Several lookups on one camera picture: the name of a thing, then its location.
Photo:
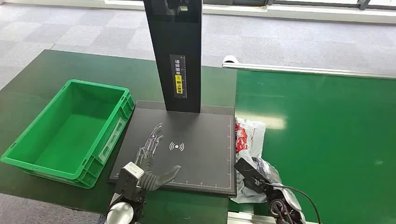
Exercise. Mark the aluminium conveyor side rail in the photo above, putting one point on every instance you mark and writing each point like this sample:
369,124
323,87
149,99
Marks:
247,219
309,70

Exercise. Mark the white conveyor roller end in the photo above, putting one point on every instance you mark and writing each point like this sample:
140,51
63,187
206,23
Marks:
230,59

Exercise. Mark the green plastic crate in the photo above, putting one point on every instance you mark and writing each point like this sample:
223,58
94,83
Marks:
71,133

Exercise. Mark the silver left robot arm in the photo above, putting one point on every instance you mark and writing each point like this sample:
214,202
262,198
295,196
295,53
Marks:
122,211

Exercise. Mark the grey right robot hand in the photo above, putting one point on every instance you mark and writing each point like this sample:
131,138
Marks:
266,173

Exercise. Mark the white red printed plastic package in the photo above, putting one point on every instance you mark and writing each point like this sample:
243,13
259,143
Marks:
247,139

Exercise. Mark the white window ledge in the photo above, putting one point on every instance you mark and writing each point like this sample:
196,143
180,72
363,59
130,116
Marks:
297,12

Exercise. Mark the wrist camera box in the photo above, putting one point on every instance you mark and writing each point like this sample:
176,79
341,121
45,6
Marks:
249,174
129,181

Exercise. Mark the black inbound scanner machine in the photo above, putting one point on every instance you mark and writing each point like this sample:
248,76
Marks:
185,145

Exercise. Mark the green conveyor belt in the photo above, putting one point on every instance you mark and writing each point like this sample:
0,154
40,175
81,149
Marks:
328,139

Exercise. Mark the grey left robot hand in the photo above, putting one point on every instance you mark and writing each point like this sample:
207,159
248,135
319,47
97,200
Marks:
161,179

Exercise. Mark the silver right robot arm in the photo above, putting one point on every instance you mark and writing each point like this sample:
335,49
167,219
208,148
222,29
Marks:
286,201

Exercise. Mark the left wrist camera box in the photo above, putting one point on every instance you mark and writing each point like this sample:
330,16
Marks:
129,181

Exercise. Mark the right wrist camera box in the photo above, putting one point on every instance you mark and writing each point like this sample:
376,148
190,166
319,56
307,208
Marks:
249,174

